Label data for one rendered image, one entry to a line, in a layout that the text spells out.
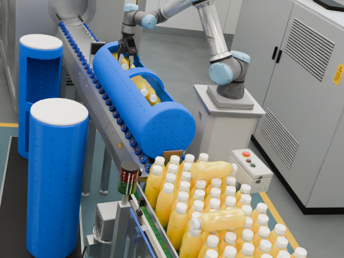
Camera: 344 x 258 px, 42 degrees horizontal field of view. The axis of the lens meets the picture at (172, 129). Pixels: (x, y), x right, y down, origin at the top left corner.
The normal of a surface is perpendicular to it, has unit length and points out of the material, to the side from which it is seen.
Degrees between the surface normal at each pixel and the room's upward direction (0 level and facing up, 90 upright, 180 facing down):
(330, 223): 0
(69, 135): 90
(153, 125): 90
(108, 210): 0
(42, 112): 0
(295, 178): 90
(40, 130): 90
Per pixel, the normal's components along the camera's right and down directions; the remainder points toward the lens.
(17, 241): 0.17, -0.87
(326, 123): -0.96, -0.04
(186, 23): 0.22, 0.50
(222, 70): -0.51, 0.46
